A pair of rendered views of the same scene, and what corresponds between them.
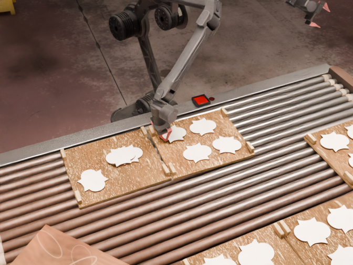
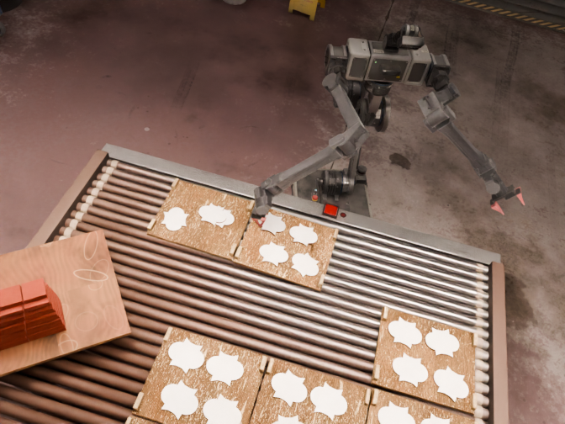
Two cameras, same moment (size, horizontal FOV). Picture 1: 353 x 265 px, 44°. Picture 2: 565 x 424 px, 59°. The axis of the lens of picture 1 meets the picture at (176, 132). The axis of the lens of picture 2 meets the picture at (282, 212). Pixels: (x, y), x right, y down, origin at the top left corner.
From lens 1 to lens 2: 0.95 m
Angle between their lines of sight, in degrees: 23
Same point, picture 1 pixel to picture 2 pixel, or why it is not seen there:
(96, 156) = (197, 202)
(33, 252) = (76, 243)
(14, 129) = (224, 131)
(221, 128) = (319, 246)
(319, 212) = (314, 378)
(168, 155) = (250, 240)
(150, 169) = (224, 241)
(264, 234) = (250, 357)
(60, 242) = (97, 249)
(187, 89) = (403, 187)
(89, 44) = not seen: hidden behind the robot
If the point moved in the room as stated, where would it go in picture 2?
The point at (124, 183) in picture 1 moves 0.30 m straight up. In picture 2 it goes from (194, 238) to (192, 196)
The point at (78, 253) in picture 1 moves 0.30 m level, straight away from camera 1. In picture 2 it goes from (100, 266) to (137, 212)
